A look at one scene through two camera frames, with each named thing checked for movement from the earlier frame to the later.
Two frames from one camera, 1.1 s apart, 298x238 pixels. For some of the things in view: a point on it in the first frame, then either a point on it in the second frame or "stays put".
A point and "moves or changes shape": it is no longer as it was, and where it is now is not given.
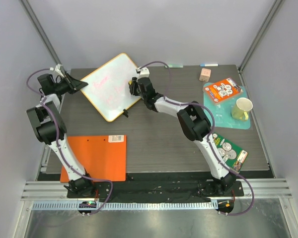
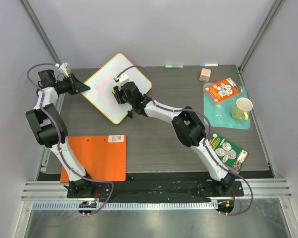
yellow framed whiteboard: [108, 89] stays put
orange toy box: [221, 90] stays put
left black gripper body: [64, 87] stays put
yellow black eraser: [133, 86] moves or changes shape
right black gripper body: [135, 87] -> [119, 95]
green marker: [174, 65] stays put
